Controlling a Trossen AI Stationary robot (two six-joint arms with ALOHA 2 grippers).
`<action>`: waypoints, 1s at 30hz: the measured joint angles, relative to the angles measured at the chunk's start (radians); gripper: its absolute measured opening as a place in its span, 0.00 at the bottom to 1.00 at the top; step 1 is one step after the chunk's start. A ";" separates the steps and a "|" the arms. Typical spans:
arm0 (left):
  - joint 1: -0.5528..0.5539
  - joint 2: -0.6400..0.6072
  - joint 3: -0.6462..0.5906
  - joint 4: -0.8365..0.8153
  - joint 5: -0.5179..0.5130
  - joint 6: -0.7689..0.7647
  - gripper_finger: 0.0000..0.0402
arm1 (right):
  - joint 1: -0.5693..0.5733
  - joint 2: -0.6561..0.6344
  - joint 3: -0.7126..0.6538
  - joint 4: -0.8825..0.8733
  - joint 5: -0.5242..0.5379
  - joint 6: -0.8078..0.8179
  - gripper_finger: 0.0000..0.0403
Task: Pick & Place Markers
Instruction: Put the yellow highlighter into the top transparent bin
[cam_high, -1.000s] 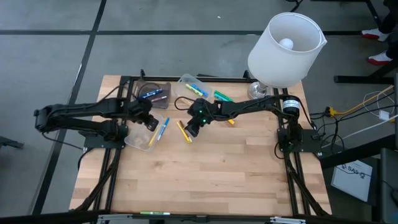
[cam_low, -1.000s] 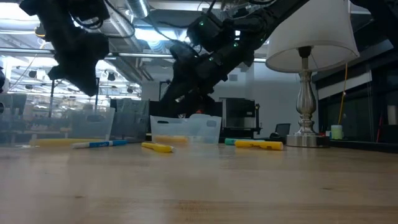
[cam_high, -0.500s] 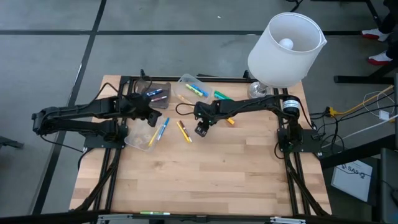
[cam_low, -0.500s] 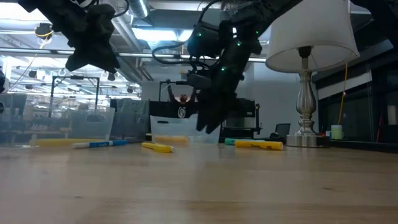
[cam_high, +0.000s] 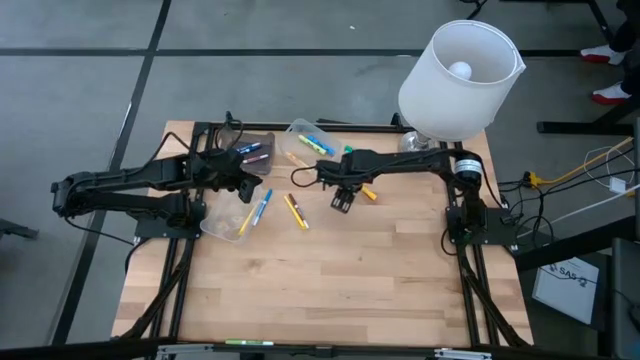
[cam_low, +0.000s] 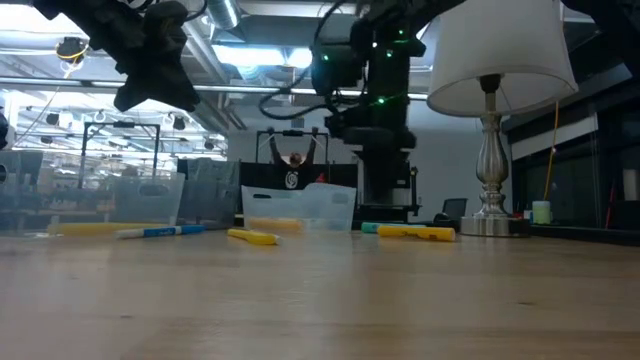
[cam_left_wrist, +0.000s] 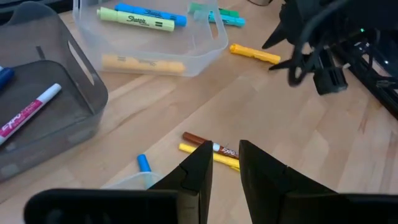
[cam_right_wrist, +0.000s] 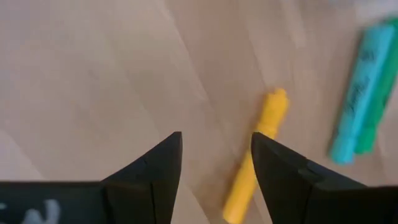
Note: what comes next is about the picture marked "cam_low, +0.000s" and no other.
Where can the light blue Expo marker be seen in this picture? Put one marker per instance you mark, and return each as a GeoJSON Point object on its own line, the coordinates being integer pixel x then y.
{"type": "Point", "coordinates": [170, 231]}

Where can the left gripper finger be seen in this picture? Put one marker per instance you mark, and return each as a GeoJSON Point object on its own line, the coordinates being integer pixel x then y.
{"type": "Point", "coordinates": [132, 92]}
{"type": "Point", "coordinates": [175, 90]}

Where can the silver lamp white shade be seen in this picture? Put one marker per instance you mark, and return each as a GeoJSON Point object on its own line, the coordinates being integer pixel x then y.
{"type": "Point", "coordinates": [500, 60]}

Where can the black pull-up rack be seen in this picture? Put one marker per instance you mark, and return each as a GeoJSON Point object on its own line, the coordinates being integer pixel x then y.
{"type": "Point", "coordinates": [292, 133]}

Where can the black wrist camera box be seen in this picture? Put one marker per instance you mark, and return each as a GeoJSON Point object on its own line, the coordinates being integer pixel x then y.
{"type": "Point", "coordinates": [335, 70]}

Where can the pale green cup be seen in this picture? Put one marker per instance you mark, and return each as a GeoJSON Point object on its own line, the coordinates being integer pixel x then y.
{"type": "Point", "coordinates": [541, 212]}

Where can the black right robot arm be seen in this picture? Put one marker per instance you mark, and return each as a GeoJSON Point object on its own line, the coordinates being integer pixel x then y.
{"type": "Point", "coordinates": [615, 25]}

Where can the fluorescent ceiling light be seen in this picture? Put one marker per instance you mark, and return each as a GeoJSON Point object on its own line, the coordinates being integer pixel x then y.
{"type": "Point", "coordinates": [250, 55]}

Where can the silver ventilation duct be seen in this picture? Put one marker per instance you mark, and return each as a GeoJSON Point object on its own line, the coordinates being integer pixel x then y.
{"type": "Point", "coordinates": [222, 12]}

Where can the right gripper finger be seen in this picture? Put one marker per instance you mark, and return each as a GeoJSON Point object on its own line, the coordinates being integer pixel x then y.
{"type": "Point", "coordinates": [380, 175]}

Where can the person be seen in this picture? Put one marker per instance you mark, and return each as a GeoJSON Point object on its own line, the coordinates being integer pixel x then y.
{"type": "Point", "coordinates": [292, 175]}

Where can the black office chair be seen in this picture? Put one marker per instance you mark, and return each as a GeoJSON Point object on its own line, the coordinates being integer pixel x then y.
{"type": "Point", "coordinates": [455, 207]}

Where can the grey tinted plastic bin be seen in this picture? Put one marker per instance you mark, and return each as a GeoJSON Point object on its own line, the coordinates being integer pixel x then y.
{"type": "Point", "coordinates": [210, 195]}

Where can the black metal rack frame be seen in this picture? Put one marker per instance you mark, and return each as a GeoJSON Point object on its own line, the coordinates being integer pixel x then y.
{"type": "Point", "coordinates": [120, 124]}

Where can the clear shallow plastic bin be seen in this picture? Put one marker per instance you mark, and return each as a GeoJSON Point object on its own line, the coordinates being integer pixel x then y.
{"type": "Point", "coordinates": [150, 210]}

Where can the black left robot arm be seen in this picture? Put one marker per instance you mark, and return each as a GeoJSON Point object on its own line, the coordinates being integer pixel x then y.
{"type": "Point", "coordinates": [90, 20]}

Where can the yellow thick highlighter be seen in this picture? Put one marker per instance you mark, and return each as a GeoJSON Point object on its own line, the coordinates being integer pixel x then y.
{"type": "Point", "coordinates": [415, 233]}

